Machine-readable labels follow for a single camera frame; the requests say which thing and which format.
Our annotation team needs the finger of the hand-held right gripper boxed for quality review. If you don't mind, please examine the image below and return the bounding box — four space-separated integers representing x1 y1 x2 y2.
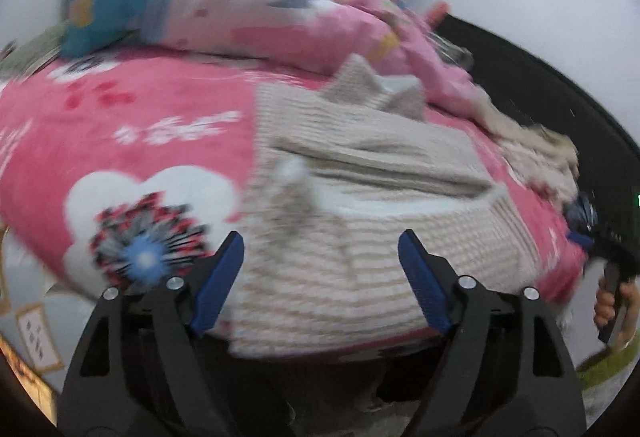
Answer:
566 194 599 251

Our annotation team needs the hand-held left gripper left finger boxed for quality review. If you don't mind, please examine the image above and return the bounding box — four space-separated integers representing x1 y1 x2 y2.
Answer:
56 230 246 437

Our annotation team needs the grey crumpled cloth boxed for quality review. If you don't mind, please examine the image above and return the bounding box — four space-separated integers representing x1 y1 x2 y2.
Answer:
432 34 474 68

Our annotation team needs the beige houndstooth coat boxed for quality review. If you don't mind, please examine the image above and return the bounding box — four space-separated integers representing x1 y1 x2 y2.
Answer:
227 54 547 361

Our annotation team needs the black headboard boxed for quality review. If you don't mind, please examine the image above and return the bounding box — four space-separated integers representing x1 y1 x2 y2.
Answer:
425 12 640 279

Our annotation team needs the orange cloth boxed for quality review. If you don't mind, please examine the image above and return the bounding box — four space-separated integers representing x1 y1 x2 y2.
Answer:
425 2 452 24

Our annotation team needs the pink floral blanket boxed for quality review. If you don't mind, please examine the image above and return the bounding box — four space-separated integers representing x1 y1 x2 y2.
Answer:
0 44 589 354

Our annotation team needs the grey-green patterned cloth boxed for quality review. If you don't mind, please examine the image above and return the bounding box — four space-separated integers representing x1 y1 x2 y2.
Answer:
0 23 69 78

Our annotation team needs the person's right hand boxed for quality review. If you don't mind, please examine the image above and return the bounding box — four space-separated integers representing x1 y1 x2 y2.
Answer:
593 278 640 344

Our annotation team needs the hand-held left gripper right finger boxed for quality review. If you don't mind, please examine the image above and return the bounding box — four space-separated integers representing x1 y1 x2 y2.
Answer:
397 228 587 437

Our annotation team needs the grey picture-print bed sheet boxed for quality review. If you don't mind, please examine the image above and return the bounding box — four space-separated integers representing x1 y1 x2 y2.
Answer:
0 227 102 424

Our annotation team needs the beige knitted sweater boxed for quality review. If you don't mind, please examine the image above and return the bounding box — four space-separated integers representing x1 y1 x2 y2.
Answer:
475 87 584 214

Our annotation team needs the pink and blue printed quilt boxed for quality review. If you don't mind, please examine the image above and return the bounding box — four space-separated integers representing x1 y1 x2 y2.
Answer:
60 0 494 118

